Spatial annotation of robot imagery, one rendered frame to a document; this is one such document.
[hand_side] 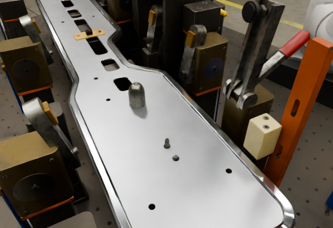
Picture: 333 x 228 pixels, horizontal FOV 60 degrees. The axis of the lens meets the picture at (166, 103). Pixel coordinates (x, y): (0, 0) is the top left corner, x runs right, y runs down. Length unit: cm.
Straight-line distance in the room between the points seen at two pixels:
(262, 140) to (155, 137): 18
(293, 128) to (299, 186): 44
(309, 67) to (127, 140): 30
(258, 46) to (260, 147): 15
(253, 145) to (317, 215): 41
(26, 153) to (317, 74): 40
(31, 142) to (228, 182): 30
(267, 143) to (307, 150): 52
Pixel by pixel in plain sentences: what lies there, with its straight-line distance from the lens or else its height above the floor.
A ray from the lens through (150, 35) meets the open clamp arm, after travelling 75.
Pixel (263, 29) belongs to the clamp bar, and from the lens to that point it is 44.
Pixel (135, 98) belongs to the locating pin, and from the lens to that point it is 54.
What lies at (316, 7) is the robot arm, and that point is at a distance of 112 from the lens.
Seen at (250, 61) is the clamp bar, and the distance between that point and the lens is 48.
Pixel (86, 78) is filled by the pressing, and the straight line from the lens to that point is 66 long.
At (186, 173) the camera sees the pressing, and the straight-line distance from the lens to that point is 45.
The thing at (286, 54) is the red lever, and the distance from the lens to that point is 52.
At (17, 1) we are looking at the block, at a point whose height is 103.
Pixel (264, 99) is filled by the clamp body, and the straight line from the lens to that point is 52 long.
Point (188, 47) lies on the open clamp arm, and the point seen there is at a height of 106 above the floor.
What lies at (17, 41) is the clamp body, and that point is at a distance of 77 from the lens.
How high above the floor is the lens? 136
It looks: 39 degrees down
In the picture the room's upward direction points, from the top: straight up
